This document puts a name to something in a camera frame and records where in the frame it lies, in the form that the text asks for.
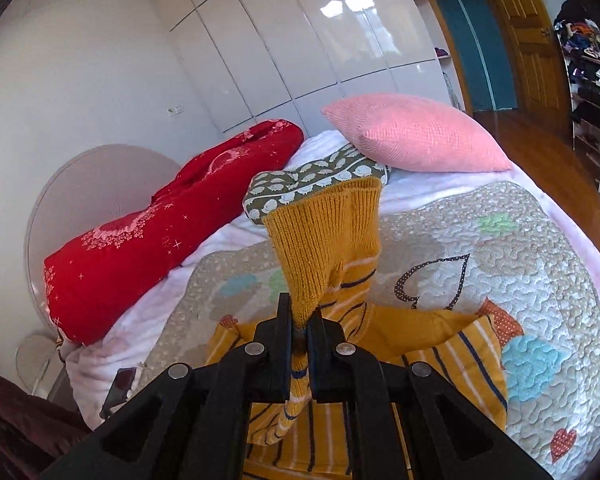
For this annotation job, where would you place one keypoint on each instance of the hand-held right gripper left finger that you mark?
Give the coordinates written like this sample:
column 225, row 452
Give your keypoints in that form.
column 286, row 360

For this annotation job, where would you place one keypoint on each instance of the patterned quilted bedspread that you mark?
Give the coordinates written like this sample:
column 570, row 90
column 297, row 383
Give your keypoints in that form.
column 505, row 270

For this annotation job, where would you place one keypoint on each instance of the red long pillow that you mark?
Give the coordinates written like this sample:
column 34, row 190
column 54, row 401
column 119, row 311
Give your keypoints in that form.
column 180, row 215

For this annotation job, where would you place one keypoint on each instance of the pink pillow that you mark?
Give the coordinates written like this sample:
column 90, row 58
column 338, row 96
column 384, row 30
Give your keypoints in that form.
column 415, row 132

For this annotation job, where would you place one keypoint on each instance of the olive hedgehog print pillow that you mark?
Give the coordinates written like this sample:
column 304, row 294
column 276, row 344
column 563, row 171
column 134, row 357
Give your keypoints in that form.
column 300, row 180

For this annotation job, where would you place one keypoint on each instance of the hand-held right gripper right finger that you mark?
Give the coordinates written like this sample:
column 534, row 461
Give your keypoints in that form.
column 314, row 360

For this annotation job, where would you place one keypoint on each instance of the dark maroon cloth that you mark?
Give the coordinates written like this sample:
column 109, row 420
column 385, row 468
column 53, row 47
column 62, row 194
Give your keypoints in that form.
column 20, row 420

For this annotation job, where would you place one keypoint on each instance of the black phone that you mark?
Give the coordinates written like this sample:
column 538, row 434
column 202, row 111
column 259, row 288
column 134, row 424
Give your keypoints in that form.
column 117, row 394

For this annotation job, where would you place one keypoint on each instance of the wooden door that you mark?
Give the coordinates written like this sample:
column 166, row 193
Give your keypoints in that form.
column 530, row 35

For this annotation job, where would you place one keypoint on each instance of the white glossy wardrobe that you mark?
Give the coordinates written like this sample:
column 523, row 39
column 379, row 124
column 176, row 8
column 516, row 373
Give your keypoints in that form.
column 300, row 45

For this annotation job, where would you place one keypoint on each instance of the mustard striped knit sweater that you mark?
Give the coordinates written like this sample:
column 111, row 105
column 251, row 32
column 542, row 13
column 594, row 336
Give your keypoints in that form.
column 325, row 255

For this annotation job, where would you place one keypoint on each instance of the teal wall panel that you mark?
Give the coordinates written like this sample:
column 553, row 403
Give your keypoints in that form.
column 467, row 35

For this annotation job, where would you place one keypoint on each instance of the cluttered clothes shelf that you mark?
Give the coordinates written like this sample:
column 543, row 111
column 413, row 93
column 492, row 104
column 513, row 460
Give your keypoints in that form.
column 587, row 75

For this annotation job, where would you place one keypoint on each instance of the round white bedside table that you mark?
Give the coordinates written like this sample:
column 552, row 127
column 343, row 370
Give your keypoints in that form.
column 37, row 360

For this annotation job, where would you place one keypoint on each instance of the round beige headboard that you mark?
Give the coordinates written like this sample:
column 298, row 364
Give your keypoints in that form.
column 87, row 190

